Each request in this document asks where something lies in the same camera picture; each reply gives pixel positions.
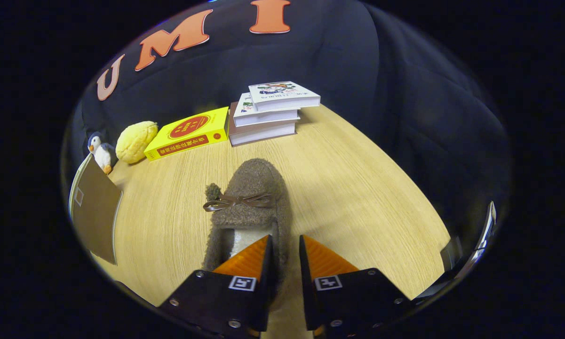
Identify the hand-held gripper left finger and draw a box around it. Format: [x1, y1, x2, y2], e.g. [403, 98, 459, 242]
[159, 234, 279, 339]

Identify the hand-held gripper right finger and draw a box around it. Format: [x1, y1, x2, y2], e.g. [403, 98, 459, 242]
[299, 234, 412, 339]

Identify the brown fuzzy shoe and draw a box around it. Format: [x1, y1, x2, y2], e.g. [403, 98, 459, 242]
[202, 158, 294, 302]

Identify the brown and cream storage box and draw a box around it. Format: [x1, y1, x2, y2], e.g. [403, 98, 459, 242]
[68, 153, 124, 266]

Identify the brown cover book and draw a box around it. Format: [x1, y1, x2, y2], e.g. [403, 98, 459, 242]
[227, 101, 298, 146]

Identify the yellow book with red circle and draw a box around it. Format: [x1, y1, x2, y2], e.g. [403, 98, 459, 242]
[143, 106, 230, 162]

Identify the white illustrated cover book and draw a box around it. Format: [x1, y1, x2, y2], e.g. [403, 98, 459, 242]
[248, 81, 321, 113]

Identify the yellow bun-shaped plush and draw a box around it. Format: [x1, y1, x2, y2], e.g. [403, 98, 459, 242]
[115, 121, 159, 164]

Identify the penguin plush toy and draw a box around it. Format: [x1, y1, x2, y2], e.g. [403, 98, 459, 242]
[87, 133, 116, 175]

